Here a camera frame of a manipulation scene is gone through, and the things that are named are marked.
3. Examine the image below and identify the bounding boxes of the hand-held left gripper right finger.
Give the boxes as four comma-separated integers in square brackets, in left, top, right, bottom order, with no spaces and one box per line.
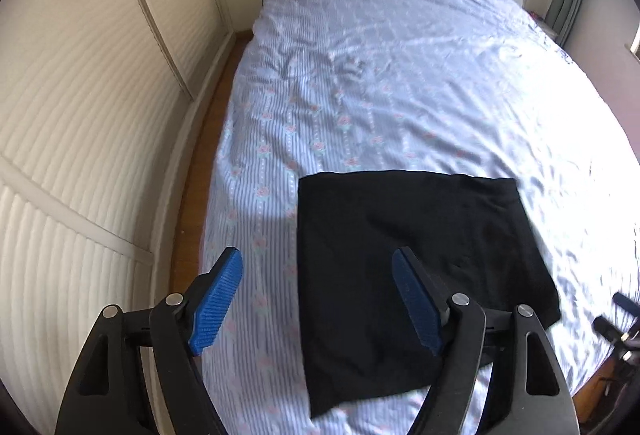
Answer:
[391,247,581,435]

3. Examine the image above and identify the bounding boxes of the dark pants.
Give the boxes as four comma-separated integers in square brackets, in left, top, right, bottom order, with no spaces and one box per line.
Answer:
[297,170,561,420]

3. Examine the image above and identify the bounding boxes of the white sliding wardrobe doors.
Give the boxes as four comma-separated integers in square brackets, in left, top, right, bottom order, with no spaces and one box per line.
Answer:
[0,0,262,435]

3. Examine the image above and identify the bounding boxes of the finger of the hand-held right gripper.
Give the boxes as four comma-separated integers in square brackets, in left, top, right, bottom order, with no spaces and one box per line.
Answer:
[612,292,640,317]
[593,316,640,347]

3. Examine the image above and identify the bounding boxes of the bed with blue floral sheet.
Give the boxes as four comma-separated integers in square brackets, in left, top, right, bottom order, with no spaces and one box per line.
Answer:
[200,0,640,435]

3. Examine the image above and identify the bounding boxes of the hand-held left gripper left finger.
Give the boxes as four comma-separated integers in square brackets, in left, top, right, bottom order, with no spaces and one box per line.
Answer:
[54,246,244,435]

